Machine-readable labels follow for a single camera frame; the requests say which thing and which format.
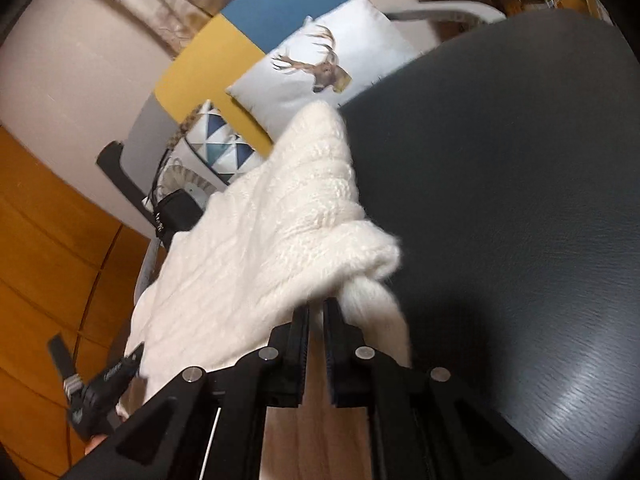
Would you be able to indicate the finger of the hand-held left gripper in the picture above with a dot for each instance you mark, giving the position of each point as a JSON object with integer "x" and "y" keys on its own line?
{"x": 134, "y": 360}

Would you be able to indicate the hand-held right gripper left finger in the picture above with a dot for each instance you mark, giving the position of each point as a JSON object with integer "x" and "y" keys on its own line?
{"x": 300, "y": 350}

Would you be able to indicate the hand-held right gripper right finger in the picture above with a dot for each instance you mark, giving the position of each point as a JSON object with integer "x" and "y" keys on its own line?
{"x": 331, "y": 350}

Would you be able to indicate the white knit sweater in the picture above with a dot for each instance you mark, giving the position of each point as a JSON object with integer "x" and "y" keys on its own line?
{"x": 280, "y": 220}

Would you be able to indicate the wooden wardrobe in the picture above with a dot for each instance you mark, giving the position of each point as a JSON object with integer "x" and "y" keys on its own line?
{"x": 40, "y": 285}

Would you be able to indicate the black handbag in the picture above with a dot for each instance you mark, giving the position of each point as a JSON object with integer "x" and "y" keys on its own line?
{"x": 172, "y": 215}

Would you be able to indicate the ram and triangle print pillow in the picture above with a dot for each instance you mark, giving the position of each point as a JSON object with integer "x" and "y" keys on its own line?
{"x": 215, "y": 145}

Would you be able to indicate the deer print white pillow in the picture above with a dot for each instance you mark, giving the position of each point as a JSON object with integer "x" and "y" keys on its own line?
{"x": 300, "y": 95}

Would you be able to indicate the grey yellow blue sofa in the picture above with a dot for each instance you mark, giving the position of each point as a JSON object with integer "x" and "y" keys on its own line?
{"x": 200, "y": 75}

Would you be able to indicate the beige patterned curtain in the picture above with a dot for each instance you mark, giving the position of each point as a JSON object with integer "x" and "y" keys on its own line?
{"x": 190, "y": 5}

